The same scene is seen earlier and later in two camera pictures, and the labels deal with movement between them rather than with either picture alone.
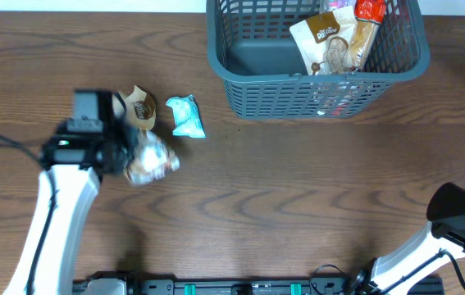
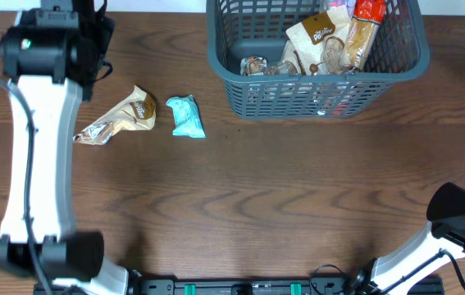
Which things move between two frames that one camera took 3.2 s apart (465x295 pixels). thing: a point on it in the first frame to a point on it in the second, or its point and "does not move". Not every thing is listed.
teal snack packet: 187,117 does not move
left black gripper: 123,124 to 99,26
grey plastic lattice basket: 251,48 does not move
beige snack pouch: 324,41 does not move
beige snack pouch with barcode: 150,160 to 253,65
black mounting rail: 111,284 does not move
